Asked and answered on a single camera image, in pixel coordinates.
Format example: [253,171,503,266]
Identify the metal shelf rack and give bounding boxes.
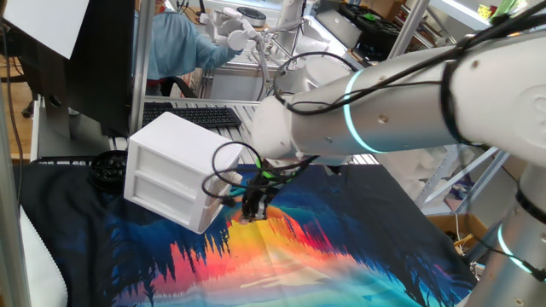
[400,0,546,214]

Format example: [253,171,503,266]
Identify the brown cardboard box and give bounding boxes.
[428,212,490,257]

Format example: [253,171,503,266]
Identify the white plastic box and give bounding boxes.
[200,194,238,235]

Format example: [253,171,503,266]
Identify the white articulated device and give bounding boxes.
[199,6,308,101]

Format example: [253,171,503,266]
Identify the colourful forest sunset cloth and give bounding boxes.
[16,164,479,307]

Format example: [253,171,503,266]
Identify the white red printed carton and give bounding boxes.
[181,67,206,99]

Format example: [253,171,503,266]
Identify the person in blue shirt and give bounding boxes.
[144,0,242,96]

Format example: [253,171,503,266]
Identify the white sheet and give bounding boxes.
[2,0,90,61]

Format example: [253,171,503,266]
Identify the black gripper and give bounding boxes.
[239,172,281,225]

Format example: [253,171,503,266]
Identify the black chair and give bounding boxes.
[160,76,200,99]

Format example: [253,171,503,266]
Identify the grey monitor stand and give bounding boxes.
[37,96,113,162]

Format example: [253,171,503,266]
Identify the black machine with green part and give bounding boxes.
[315,2,406,61]

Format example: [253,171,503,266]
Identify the black round dish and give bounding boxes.
[89,149,129,193]

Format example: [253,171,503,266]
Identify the black keyboard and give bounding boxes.
[142,101,243,131]

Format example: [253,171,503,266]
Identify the round grey black speaker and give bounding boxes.
[236,6,268,29]

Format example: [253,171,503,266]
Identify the green bottle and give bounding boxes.
[490,0,530,22]

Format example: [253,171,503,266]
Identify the white packaging foam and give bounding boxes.
[373,144,466,206]

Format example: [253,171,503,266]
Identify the white box lid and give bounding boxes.
[123,111,245,235]

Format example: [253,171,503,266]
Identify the aluminium frame post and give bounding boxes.
[463,221,504,264]
[386,0,432,60]
[127,0,157,136]
[0,84,31,307]

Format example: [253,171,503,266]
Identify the black monitor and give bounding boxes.
[2,0,144,137]

